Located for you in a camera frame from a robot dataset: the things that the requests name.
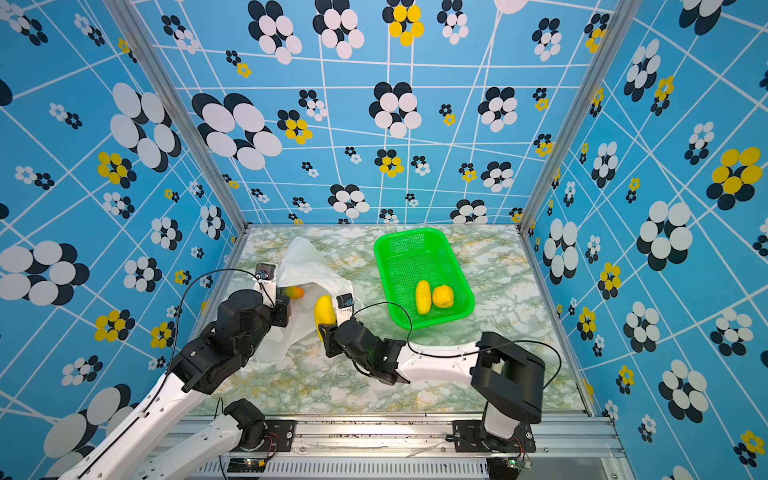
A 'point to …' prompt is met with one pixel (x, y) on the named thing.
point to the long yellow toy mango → (423, 297)
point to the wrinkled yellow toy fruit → (443, 296)
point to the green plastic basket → (420, 272)
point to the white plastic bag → (301, 265)
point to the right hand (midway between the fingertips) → (325, 326)
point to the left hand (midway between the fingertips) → (282, 287)
